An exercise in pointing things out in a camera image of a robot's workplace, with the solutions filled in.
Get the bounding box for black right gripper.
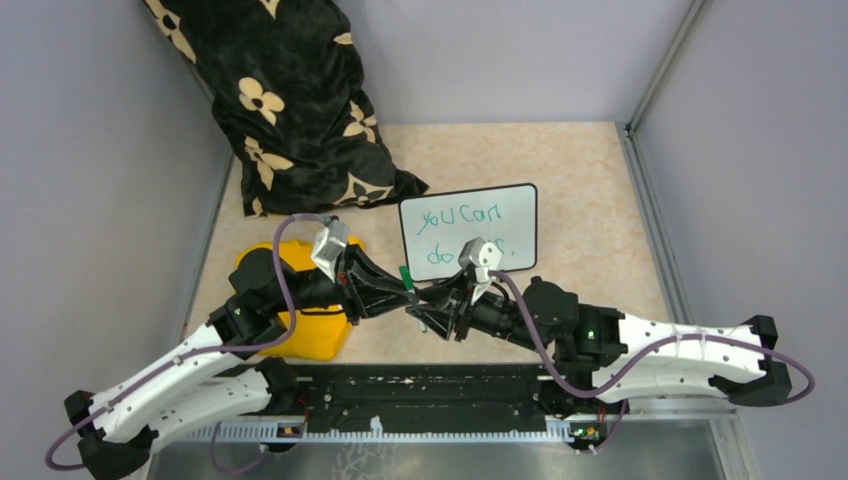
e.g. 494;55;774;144
407;266;549;353

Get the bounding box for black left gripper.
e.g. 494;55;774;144
271;241;420;325

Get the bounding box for green white marker pen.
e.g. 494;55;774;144
405;288;428;333

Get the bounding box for white whiteboard black frame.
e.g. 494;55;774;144
398;183;539;282

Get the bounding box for green marker cap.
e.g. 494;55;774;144
399;265;415;292

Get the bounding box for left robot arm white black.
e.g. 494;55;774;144
64;244;419;479

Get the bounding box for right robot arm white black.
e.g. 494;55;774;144
406;273;798;412

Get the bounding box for yellow folded cloth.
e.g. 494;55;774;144
229;240;352;362

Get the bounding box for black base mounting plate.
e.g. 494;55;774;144
218;362;631;439

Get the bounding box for black floral blanket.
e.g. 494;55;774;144
146;1;428;217

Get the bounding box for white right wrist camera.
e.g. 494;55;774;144
458;237;503;304

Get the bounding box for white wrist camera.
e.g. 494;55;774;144
310;218;350;281
458;237;503;304

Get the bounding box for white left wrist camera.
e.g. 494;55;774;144
310;218;350;281

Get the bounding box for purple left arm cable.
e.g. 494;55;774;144
44;213;333;477

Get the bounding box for aluminium frame rail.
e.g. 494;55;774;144
619;0;737;419

